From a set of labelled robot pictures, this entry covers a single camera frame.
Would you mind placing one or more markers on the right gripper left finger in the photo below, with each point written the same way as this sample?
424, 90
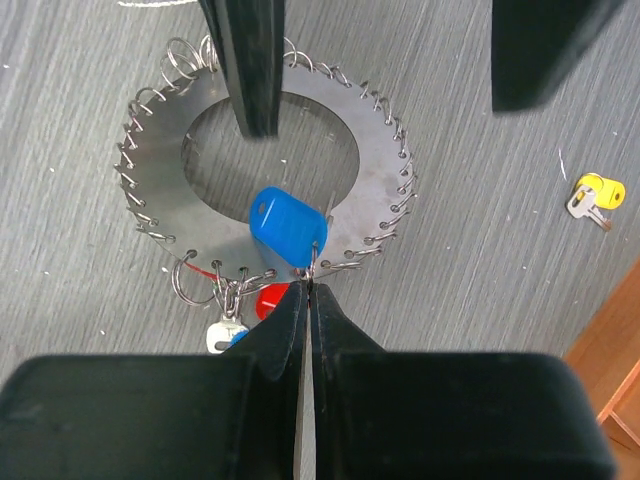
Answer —
227, 416

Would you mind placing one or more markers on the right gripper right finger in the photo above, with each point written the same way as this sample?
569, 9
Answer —
444, 415

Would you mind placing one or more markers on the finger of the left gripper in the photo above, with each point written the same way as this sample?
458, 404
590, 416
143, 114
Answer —
248, 36
535, 45

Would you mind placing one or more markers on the red tag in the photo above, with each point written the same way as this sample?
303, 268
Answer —
269, 298

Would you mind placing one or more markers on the metal disc keyring holder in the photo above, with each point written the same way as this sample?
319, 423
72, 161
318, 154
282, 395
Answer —
189, 178

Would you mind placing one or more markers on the blue tag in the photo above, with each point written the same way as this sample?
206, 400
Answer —
288, 226

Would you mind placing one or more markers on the blue tagged key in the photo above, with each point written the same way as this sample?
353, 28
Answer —
223, 334

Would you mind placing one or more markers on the yellow tagged key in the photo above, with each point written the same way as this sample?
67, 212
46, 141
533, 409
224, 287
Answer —
594, 193

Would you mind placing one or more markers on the wooden compartment tray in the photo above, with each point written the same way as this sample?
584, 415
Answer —
606, 359

